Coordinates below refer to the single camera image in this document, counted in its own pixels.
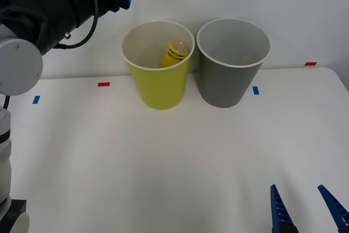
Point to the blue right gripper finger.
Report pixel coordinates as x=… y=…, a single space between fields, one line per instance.
x=278 y=211
x=335 y=208

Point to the yellow label plastic bottle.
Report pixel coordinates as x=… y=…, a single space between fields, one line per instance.
x=173 y=53

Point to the silver and black left arm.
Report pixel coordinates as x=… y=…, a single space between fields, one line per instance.
x=35 y=6

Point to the yellow-green plastic bin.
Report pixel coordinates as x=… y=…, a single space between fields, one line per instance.
x=161 y=88

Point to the grey plastic bin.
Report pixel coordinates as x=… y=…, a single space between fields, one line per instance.
x=226 y=85

